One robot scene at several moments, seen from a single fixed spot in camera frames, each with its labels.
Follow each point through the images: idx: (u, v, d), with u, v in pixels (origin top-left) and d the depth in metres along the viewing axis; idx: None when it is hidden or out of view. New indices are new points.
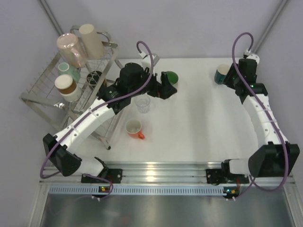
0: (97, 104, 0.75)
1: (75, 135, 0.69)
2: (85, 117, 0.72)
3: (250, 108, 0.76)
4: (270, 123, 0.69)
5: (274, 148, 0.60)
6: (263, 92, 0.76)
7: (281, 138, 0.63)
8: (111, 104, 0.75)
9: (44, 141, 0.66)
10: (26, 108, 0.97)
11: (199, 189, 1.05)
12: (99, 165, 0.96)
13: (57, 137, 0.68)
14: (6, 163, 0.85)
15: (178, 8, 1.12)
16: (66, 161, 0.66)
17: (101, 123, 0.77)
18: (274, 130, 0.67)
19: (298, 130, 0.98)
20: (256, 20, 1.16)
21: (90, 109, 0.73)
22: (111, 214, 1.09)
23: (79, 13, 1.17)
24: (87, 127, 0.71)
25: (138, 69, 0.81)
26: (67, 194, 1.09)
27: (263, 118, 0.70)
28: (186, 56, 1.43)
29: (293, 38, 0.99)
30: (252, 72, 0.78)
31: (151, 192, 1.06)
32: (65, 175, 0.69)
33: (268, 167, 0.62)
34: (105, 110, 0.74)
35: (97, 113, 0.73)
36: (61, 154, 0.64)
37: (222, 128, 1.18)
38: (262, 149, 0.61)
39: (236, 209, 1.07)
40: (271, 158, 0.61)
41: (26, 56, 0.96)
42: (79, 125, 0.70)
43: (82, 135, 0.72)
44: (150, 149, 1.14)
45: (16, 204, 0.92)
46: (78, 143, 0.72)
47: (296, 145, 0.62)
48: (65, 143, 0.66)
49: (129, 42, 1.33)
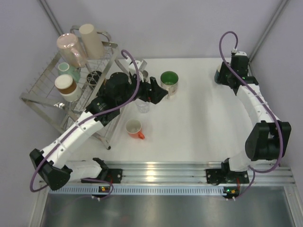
0: (84, 117, 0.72)
1: (61, 150, 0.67)
2: (72, 132, 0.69)
3: (243, 96, 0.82)
4: (262, 106, 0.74)
5: (266, 125, 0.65)
6: (254, 83, 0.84)
7: (273, 117, 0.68)
8: (98, 117, 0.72)
9: (31, 156, 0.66)
10: (26, 108, 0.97)
11: (199, 188, 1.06)
12: (97, 167, 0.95)
13: (43, 153, 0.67)
14: (6, 163, 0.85)
15: (178, 8, 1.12)
16: (54, 175, 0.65)
17: (90, 135, 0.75)
18: (265, 111, 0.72)
19: (298, 130, 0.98)
20: (256, 19, 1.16)
21: (77, 122, 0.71)
22: (111, 215, 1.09)
23: (79, 12, 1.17)
24: (74, 143, 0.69)
25: (124, 79, 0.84)
26: (67, 194, 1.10)
27: (255, 102, 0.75)
28: (186, 56, 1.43)
29: (293, 37, 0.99)
30: (244, 65, 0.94)
31: (151, 191, 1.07)
32: (56, 188, 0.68)
33: (264, 146, 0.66)
34: (93, 123, 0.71)
35: (84, 126, 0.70)
36: (48, 170, 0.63)
37: (222, 127, 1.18)
38: (256, 127, 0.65)
39: (236, 209, 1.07)
40: (265, 135, 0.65)
41: (26, 56, 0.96)
42: (66, 140, 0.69)
43: (70, 149, 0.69)
44: (150, 148, 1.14)
45: (16, 203, 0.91)
46: (66, 158, 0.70)
47: (287, 123, 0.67)
48: (51, 159, 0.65)
49: (129, 42, 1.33)
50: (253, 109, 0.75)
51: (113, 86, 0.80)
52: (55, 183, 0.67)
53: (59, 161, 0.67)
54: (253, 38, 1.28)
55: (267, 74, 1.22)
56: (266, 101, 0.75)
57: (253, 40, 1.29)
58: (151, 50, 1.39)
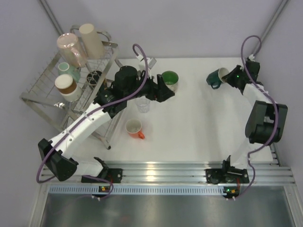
0: (93, 108, 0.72)
1: (70, 140, 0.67)
2: (81, 122, 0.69)
3: (247, 92, 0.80)
4: (263, 95, 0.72)
5: (264, 103, 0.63)
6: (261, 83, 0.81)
7: (271, 99, 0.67)
8: (106, 108, 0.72)
9: (39, 146, 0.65)
10: (26, 107, 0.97)
11: (199, 188, 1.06)
12: (99, 165, 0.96)
13: (52, 143, 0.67)
14: (6, 163, 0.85)
15: (178, 8, 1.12)
16: (62, 165, 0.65)
17: (98, 126, 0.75)
18: (265, 98, 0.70)
19: (298, 130, 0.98)
20: (256, 19, 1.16)
21: (86, 113, 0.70)
22: (111, 214, 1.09)
23: (79, 12, 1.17)
24: (82, 133, 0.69)
25: (132, 72, 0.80)
26: (68, 194, 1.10)
27: (257, 93, 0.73)
28: (186, 56, 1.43)
29: (294, 37, 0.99)
30: (254, 70, 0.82)
31: (152, 191, 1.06)
32: (62, 179, 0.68)
33: (260, 125, 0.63)
34: (101, 114, 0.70)
35: (93, 117, 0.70)
36: (56, 159, 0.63)
37: (222, 127, 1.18)
38: (255, 105, 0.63)
39: (236, 209, 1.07)
40: (262, 115, 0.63)
41: (26, 56, 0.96)
42: (74, 130, 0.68)
43: (78, 139, 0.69)
44: (150, 148, 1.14)
45: (16, 203, 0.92)
46: (75, 148, 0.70)
47: (285, 106, 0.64)
48: (60, 149, 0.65)
49: (129, 42, 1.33)
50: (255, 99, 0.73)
51: (122, 78, 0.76)
52: (62, 174, 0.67)
53: (67, 152, 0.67)
54: (253, 39, 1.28)
55: (268, 74, 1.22)
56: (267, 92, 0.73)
57: (253, 40, 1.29)
58: (151, 50, 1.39)
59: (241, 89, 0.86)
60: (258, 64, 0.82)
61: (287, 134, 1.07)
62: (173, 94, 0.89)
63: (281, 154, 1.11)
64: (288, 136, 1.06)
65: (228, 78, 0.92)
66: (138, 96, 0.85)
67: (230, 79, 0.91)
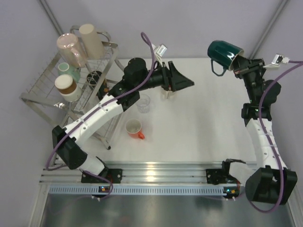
0: (108, 99, 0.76)
1: (84, 128, 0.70)
2: (95, 112, 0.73)
3: (251, 130, 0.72)
4: (270, 148, 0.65)
5: (271, 173, 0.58)
6: (268, 117, 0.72)
7: (278, 161, 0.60)
8: (120, 100, 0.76)
9: (54, 132, 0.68)
10: (26, 107, 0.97)
11: (203, 189, 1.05)
12: (101, 164, 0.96)
13: (66, 130, 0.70)
14: (6, 163, 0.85)
15: (178, 8, 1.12)
16: (75, 153, 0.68)
17: (110, 118, 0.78)
18: (273, 155, 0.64)
19: (298, 130, 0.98)
20: (255, 19, 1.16)
21: (100, 104, 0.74)
22: (111, 214, 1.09)
23: (79, 13, 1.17)
24: (96, 122, 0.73)
25: (142, 65, 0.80)
26: (68, 194, 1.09)
27: (263, 142, 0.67)
28: (186, 57, 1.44)
29: (293, 37, 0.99)
30: (268, 102, 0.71)
31: (151, 192, 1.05)
32: (71, 167, 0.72)
33: (265, 192, 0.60)
34: (115, 106, 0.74)
35: (107, 109, 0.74)
36: (70, 146, 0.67)
37: (222, 127, 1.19)
38: (259, 173, 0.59)
39: (236, 209, 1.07)
40: (267, 182, 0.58)
41: (26, 56, 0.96)
42: (88, 119, 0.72)
43: (92, 128, 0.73)
44: (150, 148, 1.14)
45: (16, 203, 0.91)
46: (86, 136, 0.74)
47: (294, 172, 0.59)
48: (74, 135, 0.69)
49: (129, 42, 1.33)
50: (260, 148, 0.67)
51: (131, 73, 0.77)
52: (73, 162, 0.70)
53: (80, 140, 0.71)
54: (253, 39, 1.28)
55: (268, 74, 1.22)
56: (276, 144, 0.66)
57: (253, 40, 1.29)
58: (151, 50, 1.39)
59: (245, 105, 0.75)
60: (274, 99, 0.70)
61: (287, 134, 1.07)
62: (192, 82, 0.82)
63: (281, 154, 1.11)
64: (288, 136, 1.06)
65: (242, 73, 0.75)
66: (153, 86, 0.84)
67: (242, 74, 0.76)
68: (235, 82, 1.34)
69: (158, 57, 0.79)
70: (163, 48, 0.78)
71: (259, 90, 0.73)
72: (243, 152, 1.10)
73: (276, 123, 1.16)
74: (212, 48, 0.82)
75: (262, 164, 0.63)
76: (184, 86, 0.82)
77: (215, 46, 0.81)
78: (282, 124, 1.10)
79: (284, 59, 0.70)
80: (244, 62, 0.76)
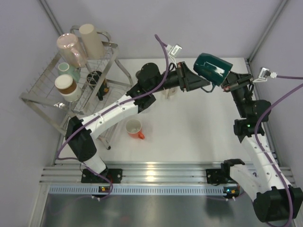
0: (125, 99, 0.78)
1: (100, 122, 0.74)
2: (112, 109, 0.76)
3: (248, 147, 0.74)
4: (271, 166, 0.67)
5: (278, 194, 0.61)
6: (261, 132, 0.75)
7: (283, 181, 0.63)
8: (137, 101, 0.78)
9: (70, 122, 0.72)
10: (26, 107, 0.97)
11: (207, 188, 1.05)
12: (102, 164, 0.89)
13: (82, 121, 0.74)
14: (6, 162, 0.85)
15: (178, 8, 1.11)
16: (86, 146, 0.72)
17: (124, 117, 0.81)
18: (276, 174, 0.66)
19: (298, 130, 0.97)
20: (255, 19, 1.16)
21: (118, 102, 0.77)
22: (110, 215, 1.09)
23: (79, 12, 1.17)
24: (111, 119, 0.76)
25: (155, 70, 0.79)
26: (68, 194, 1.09)
27: (263, 161, 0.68)
28: (186, 56, 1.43)
29: (294, 37, 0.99)
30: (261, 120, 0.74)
31: (151, 192, 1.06)
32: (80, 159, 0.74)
33: (275, 212, 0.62)
34: (131, 106, 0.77)
35: (124, 107, 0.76)
36: (84, 137, 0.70)
37: (221, 127, 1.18)
38: (267, 195, 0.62)
39: (236, 209, 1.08)
40: (276, 204, 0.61)
41: (26, 56, 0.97)
42: (105, 114, 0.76)
43: (107, 124, 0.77)
44: (151, 148, 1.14)
45: (16, 203, 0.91)
46: (101, 130, 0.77)
47: (298, 189, 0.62)
48: (90, 128, 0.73)
49: (128, 42, 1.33)
50: (260, 167, 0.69)
51: (144, 80, 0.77)
52: (83, 155, 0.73)
53: (94, 133, 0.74)
54: (253, 39, 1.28)
55: None
56: (276, 161, 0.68)
57: (253, 40, 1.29)
58: (151, 50, 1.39)
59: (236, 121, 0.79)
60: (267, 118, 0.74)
61: (287, 134, 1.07)
62: (208, 82, 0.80)
63: (281, 154, 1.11)
64: (288, 136, 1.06)
65: (232, 89, 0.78)
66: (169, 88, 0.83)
67: (232, 90, 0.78)
68: None
69: (172, 57, 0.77)
70: (177, 48, 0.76)
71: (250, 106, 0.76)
72: (242, 152, 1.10)
73: (276, 122, 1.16)
74: (199, 63, 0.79)
75: (268, 185, 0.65)
76: (199, 86, 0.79)
77: (204, 61, 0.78)
78: (282, 124, 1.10)
79: (272, 74, 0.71)
80: (232, 77, 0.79)
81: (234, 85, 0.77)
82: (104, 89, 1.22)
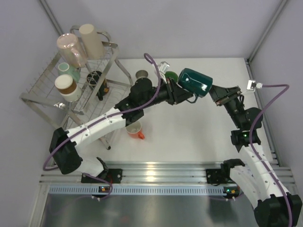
0: (113, 111, 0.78)
1: (86, 135, 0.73)
2: (99, 121, 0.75)
3: (246, 157, 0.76)
4: (269, 174, 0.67)
5: (277, 202, 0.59)
6: (257, 141, 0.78)
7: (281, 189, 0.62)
8: (125, 115, 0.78)
9: (55, 134, 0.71)
10: (26, 107, 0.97)
11: (208, 188, 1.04)
12: (99, 167, 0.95)
13: (67, 133, 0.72)
14: (6, 162, 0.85)
15: (178, 7, 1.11)
16: (70, 159, 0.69)
17: (111, 129, 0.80)
18: (273, 181, 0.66)
19: (298, 130, 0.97)
20: (255, 19, 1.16)
21: (105, 115, 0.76)
22: (111, 215, 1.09)
23: (79, 12, 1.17)
24: (98, 131, 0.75)
25: (149, 85, 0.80)
26: (68, 194, 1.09)
27: (261, 170, 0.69)
28: (187, 56, 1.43)
29: (294, 37, 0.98)
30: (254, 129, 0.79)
31: (151, 192, 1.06)
32: (64, 172, 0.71)
33: (275, 220, 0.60)
34: (120, 119, 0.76)
35: (111, 120, 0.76)
36: (68, 150, 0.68)
37: (221, 127, 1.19)
38: (266, 203, 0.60)
39: (236, 209, 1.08)
40: (276, 212, 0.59)
41: (26, 56, 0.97)
42: (92, 126, 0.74)
43: (93, 136, 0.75)
44: (150, 148, 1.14)
45: (16, 203, 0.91)
46: (87, 143, 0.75)
47: (297, 196, 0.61)
48: (75, 140, 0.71)
49: (128, 42, 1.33)
50: (258, 175, 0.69)
51: (137, 93, 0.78)
52: (66, 167, 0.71)
53: (80, 145, 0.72)
54: (254, 38, 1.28)
55: (268, 74, 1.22)
56: (273, 169, 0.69)
57: (253, 40, 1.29)
58: (151, 50, 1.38)
59: (233, 133, 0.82)
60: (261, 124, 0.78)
61: (287, 134, 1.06)
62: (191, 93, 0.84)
63: (281, 154, 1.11)
64: (288, 136, 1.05)
65: (223, 102, 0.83)
66: (158, 102, 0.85)
67: (223, 103, 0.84)
68: (236, 81, 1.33)
69: (162, 74, 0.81)
70: (166, 66, 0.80)
71: (243, 115, 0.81)
72: None
73: (276, 122, 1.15)
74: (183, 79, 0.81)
75: (267, 193, 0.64)
76: (185, 98, 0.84)
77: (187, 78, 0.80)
78: (282, 124, 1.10)
79: (258, 85, 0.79)
80: (222, 91, 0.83)
81: (224, 99, 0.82)
82: (104, 89, 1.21)
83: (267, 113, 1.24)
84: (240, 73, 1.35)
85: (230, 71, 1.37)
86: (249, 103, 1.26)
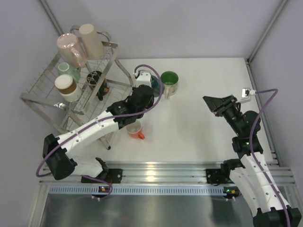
0: (105, 116, 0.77)
1: (76, 140, 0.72)
2: (90, 126, 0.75)
3: (247, 165, 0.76)
4: (270, 186, 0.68)
5: (276, 216, 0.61)
6: (259, 150, 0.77)
7: (282, 203, 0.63)
8: (117, 118, 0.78)
9: (46, 141, 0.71)
10: (26, 107, 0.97)
11: (208, 189, 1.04)
12: (98, 167, 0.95)
13: (58, 139, 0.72)
14: (6, 162, 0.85)
15: (178, 7, 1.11)
16: (62, 165, 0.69)
17: (105, 133, 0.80)
18: (274, 194, 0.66)
19: (298, 130, 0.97)
20: (255, 19, 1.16)
21: (97, 119, 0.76)
22: (111, 214, 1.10)
23: (79, 12, 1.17)
24: (90, 136, 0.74)
25: (151, 91, 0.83)
26: (68, 194, 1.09)
27: (262, 181, 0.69)
28: (187, 56, 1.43)
29: (294, 37, 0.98)
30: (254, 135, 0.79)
31: (151, 192, 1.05)
32: (57, 178, 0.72)
33: None
34: (111, 123, 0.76)
35: (103, 124, 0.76)
36: (59, 157, 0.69)
37: (221, 127, 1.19)
38: (266, 216, 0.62)
39: (235, 209, 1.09)
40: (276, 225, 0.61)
41: (26, 56, 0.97)
42: (83, 132, 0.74)
43: (84, 142, 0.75)
44: (150, 148, 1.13)
45: (16, 203, 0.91)
46: (78, 149, 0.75)
47: (297, 209, 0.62)
48: (66, 147, 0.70)
49: (128, 42, 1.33)
50: (259, 187, 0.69)
51: (140, 95, 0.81)
52: (59, 173, 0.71)
53: (71, 152, 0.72)
54: (253, 38, 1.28)
55: (268, 74, 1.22)
56: (274, 181, 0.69)
57: (253, 40, 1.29)
58: (151, 50, 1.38)
59: (234, 140, 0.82)
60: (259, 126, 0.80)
61: (287, 134, 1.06)
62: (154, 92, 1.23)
63: (281, 154, 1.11)
64: (288, 136, 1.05)
65: (220, 111, 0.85)
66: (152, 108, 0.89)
67: (221, 113, 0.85)
68: (236, 81, 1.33)
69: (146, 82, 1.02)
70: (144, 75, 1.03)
71: (241, 121, 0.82)
72: None
73: (276, 122, 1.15)
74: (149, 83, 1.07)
75: (267, 206, 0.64)
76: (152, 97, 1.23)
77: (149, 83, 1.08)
78: (282, 124, 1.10)
79: (252, 91, 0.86)
80: (218, 101, 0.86)
81: (222, 108, 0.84)
82: (104, 89, 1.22)
83: (267, 113, 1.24)
84: (240, 73, 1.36)
85: (230, 71, 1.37)
86: (249, 103, 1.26)
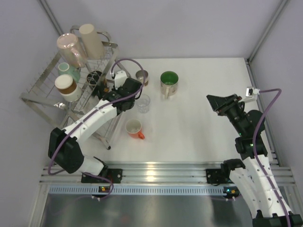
0: (103, 103, 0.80)
1: (84, 128, 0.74)
2: (93, 114, 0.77)
3: (249, 167, 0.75)
4: (273, 191, 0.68)
5: (278, 222, 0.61)
6: (263, 152, 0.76)
7: (284, 208, 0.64)
8: (115, 104, 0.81)
9: (53, 135, 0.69)
10: (26, 107, 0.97)
11: (208, 189, 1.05)
12: (99, 164, 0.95)
13: (66, 131, 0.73)
14: (6, 162, 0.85)
15: (178, 7, 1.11)
16: (73, 154, 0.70)
17: (106, 120, 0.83)
18: (277, 199, 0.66)
19: (298, 130, 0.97)
20: (255, 19, 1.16)
21: (97, 107, 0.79)
22: (111, 214, 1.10)
23: (79, 12, 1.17)
24: (94, 123, 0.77)
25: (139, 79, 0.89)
26: (68, 194, 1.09)
27: (265, 186, 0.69)
28: (187, 56, 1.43)
29: (294, 37, 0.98)
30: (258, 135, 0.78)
31: (152, 192, 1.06)
32: (69, 171, 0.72)
33: None
34: (111, 108, 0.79)
35: (104, 110, 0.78)
36: (71, 145, 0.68)
37: (221, 127, 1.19)
38: (267, 221, 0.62)
39: (235, 209, 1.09)
40: None
41: (26, 56, 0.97)
42: (87, 119, 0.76)
43: (91, 129, 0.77)
44: (150, 148, 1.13)
45: (16, 203, 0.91)
46: (86, 136, 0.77)
47: (298, 215, 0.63)
48: (75, 135, 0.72)
49: (129, 42, 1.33)
50: (262, 191, 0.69)
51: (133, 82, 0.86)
52: (71, 165, 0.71)
53: (80, 138, 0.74)
54: (254, 38, 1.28)
55: (269, 74, 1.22)
56: (277, 185, 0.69)
57: (253, 40, 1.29)
58: (151, 50, 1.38)
59: (236, 140, 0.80)
60: (263, 126, 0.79)
61: (287, 134, 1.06)
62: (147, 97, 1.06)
63: (281, 154, 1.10)
64: (288, 136, 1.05)
65: (223, 111, 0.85)
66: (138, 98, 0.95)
67: (224, 112, 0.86)
68: (236, 81, 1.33)
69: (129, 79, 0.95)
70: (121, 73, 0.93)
71: (244, 121, 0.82)
72: None
73: (276, 122, 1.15)
74: None
75: (269, 212, 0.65)
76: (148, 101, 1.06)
77: None
78: (283, 124, 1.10)
79: (255, 91, 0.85)
80: (221, 100, 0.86)
81: (224, 108, 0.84)
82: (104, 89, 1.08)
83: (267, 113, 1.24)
84: (240, 73, 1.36)
85: (230, 70, 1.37)
86: (249, 103, 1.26)
